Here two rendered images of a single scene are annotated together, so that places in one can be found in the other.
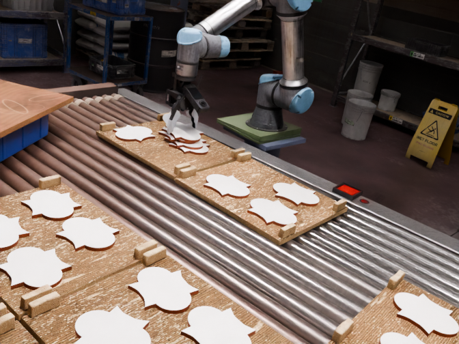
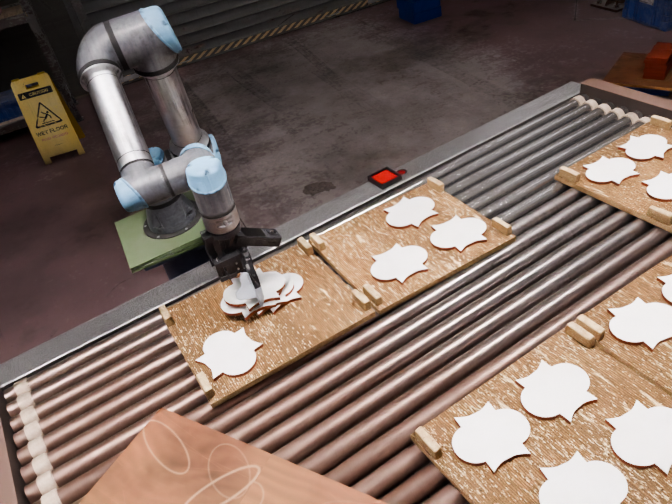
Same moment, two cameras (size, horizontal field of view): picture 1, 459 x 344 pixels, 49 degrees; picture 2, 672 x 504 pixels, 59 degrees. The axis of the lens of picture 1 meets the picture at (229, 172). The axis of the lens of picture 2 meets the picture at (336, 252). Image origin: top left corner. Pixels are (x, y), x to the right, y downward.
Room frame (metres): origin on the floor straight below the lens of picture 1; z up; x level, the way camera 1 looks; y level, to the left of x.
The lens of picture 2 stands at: (0.98, 1.04, 1.87)
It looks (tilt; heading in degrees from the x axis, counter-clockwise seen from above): 38 degrees down; 298
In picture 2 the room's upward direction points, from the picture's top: 12 degrees counter-clockwise
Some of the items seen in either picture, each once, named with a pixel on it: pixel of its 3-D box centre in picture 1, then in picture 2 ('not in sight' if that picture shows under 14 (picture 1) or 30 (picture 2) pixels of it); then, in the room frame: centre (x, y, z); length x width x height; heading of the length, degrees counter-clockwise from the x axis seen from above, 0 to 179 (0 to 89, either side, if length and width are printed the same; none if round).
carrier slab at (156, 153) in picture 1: (171, 145); (263, 314); (1.64, 0.22, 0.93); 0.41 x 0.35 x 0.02; 52
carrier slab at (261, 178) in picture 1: (261, 194); (407, 240); (1.38, -0.11, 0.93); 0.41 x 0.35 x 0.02; 51
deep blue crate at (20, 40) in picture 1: (18, 37); not in sight; (5.41, 2.53, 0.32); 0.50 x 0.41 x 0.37; 133
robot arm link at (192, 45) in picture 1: (190, 46); (209, 186); (1.68, 0.20, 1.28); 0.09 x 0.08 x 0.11; 133
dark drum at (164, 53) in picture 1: (154, 47); not in sight; (5.59, 1.07, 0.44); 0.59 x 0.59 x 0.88
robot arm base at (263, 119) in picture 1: (268, 114); (167, 206); (2.14, -0.12, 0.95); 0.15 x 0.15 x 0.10
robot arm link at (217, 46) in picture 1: (210, 46); (193, 169); (1.76, 0.15, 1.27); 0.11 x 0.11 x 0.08; 43
